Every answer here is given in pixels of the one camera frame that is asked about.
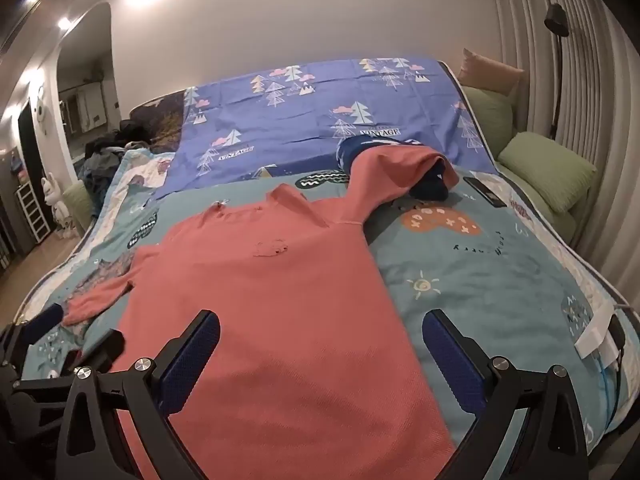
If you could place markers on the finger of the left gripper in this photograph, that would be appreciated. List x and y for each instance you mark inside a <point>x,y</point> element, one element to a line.
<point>100,356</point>
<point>43,322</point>

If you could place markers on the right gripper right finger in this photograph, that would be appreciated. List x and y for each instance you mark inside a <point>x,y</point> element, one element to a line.
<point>551,443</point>

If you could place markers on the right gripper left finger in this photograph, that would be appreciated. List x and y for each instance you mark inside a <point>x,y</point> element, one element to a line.
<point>92,444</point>

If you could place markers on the coral pink knit sweater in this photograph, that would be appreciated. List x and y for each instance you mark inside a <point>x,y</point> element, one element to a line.
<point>314,376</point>

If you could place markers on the dark clothes pile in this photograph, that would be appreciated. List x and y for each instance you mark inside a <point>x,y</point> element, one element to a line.
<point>103,157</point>

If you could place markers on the folded floral grey garment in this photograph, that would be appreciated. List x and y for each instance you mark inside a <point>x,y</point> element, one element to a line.
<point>95,284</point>

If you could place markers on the white shelf rack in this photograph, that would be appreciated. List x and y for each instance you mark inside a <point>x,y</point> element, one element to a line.
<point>32,211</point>

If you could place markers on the white rabbit figurine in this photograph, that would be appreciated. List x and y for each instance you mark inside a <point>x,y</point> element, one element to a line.
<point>60,213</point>

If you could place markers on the green cushion at left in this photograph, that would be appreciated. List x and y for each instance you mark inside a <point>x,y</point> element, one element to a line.
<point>79,203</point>

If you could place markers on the teal patterned bed quilt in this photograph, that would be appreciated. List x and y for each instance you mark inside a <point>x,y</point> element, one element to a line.
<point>512,288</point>

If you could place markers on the dark brown headboard blanket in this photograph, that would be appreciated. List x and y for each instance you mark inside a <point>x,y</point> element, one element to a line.
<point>162,119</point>

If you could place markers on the near green pillow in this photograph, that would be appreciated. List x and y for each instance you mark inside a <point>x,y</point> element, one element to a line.
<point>560,176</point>

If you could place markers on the green pillow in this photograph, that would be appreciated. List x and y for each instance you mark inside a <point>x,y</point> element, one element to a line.
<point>560,176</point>
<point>494,113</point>

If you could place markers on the navy star fleece garment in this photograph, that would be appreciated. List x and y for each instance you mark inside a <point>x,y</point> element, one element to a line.
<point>431,185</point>

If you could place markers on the purple tree print sheet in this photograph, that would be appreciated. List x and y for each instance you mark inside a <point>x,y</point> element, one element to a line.
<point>290,119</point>

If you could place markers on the far green pillow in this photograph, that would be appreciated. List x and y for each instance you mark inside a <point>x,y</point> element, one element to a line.
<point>494,113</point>

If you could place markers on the grey pleated curtain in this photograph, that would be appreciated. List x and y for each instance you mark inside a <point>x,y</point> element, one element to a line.
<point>599,118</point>

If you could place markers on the beige pink pillow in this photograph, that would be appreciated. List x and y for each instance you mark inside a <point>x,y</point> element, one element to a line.
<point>483,73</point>

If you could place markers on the black floor lamp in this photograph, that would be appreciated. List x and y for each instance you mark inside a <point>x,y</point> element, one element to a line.
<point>557,23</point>

